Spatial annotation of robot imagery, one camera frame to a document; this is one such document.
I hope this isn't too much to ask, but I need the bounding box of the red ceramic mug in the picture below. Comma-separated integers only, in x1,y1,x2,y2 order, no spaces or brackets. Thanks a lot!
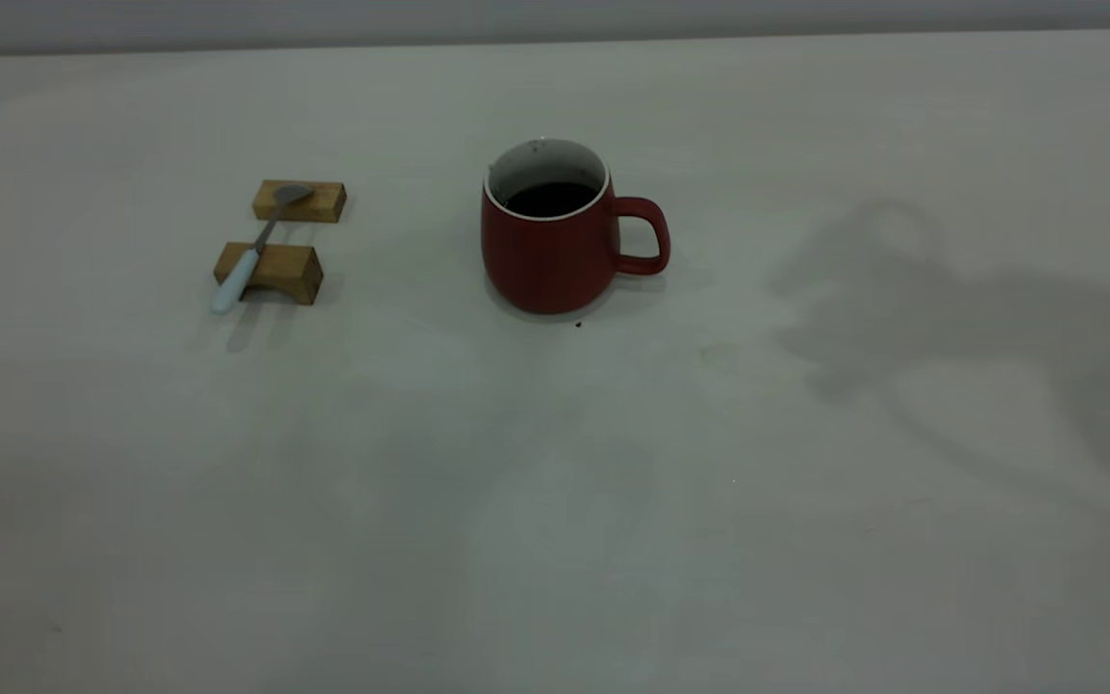
480,138,672,316

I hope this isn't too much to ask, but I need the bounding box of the metal spoon pale blue handle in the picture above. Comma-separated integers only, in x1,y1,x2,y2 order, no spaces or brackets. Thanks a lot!
210,184,316,316

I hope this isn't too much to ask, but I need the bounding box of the dark coffee liquid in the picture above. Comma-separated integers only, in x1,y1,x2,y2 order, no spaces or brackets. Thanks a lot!
504,182,600,219

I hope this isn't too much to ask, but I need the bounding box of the thin wooden block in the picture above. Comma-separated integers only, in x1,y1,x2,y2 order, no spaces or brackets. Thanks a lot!
252,179,348,225

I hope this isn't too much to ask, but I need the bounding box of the thick wooden block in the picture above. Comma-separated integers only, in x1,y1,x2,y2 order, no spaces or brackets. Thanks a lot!
214,242,325,307

